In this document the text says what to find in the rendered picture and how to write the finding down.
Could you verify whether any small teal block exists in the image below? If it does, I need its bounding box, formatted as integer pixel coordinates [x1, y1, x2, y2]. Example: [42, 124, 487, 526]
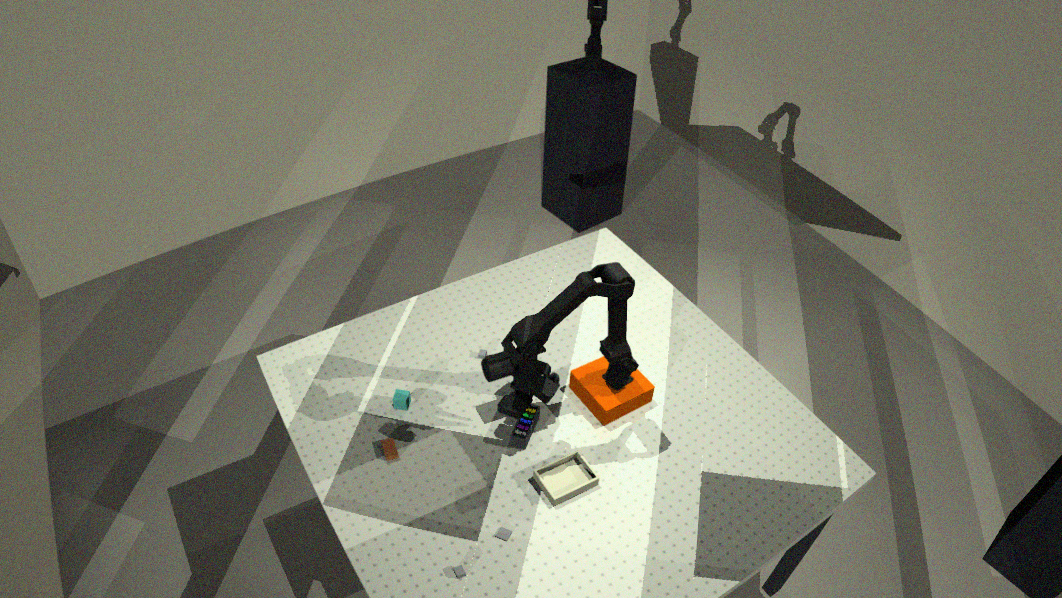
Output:
[392, 389, 411, 411]

